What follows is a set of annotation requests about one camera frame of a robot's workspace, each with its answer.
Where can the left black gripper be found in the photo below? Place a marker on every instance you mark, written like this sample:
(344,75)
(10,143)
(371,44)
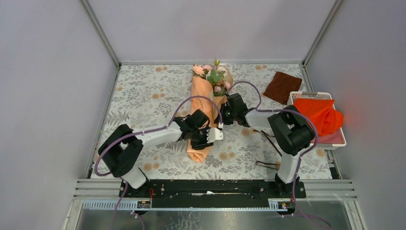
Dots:
(204,143)

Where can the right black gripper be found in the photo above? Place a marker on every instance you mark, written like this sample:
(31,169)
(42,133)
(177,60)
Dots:
(222,109)

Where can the peach wrapping paper sheet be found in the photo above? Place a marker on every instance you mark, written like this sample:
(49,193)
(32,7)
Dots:
(202,87)

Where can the pink fake rose spray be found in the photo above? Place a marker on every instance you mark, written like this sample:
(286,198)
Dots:
(220,79)

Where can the large pink fake rose stem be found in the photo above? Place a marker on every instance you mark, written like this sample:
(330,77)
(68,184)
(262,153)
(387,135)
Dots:
(201,71)

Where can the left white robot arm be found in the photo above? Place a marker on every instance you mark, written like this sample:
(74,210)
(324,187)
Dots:
(122,148)

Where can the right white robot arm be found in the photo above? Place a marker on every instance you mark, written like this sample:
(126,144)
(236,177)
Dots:
(292,130)

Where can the floral patterned table mat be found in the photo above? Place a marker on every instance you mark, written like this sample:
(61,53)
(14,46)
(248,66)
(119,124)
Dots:
(149,95)

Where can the brown towel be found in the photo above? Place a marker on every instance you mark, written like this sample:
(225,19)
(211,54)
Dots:
(281,86)

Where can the white plastic basket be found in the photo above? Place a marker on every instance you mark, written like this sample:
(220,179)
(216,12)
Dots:
(316,95)

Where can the orange cloth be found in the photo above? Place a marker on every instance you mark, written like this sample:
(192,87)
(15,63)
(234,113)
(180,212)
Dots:
(326,119)

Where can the pink cloth in basket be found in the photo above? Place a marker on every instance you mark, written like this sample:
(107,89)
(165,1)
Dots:
(334,138)

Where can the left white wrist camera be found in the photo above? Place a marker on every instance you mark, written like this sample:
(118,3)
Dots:
(215,133)

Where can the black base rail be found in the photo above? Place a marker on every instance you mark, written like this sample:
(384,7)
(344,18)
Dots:
(213,193)

